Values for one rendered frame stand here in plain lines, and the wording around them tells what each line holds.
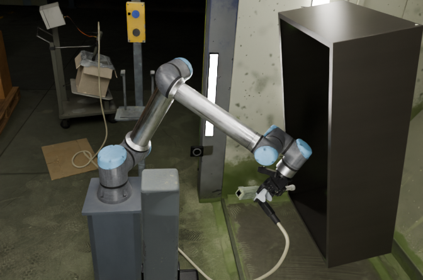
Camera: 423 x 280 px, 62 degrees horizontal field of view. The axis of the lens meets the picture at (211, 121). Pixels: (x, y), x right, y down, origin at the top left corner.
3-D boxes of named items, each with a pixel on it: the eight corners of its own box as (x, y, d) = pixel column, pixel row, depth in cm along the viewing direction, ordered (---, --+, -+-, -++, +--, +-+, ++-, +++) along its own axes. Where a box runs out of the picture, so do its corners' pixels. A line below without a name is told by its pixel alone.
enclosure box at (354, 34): (337, 184, 239) (343, 0, 182) (391, 253, 186) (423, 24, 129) (287, 195, 236) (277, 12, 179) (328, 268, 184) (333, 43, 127)
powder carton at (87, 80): (68, 76, 415) (76, 44, 403) (106, 84, 436) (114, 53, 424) (71, 93, 372) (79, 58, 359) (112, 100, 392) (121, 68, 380)
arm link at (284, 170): (277, 158, 163) (289, 158, 170) (272, 165, 165) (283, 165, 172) (290, 172, 158) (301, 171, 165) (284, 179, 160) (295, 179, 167)
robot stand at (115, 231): (92, 296, 212) (81, 212, 183) (99, 255, 239) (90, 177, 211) (144, 292, 216) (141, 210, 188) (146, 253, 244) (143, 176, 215)
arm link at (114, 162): (93, 182, 191) (90, 153, 183) (113, 166, 205) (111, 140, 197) (116, 190, 186) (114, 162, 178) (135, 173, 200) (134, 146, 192)
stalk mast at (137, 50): (146, 185, 310) (140, -14, 237) (145, 189, 305) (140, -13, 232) (138, 185, 310) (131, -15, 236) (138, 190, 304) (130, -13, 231)
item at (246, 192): (265, 223, 156) (237, 184, 168) (259, 229, 158) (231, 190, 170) (318, 211, 190) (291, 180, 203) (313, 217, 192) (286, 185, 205)
